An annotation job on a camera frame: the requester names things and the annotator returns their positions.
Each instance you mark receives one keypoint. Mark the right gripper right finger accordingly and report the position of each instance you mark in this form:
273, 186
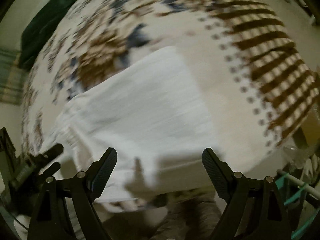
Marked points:
233, 189

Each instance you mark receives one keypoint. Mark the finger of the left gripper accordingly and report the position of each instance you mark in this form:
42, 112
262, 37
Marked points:
51, 170
53, 152

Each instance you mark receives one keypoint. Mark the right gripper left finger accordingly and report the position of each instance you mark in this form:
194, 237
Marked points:
86, 188

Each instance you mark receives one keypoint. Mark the white pants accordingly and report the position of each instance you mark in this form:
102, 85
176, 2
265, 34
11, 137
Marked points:
153, 115

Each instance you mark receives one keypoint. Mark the teal storage rack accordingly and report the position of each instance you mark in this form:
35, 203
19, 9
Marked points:
295, 193

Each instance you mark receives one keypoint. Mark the grey striped curtain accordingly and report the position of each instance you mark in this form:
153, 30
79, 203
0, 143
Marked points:
12, 77

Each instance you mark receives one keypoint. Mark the floral bed quilt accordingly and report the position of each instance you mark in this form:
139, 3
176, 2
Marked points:
197, 73

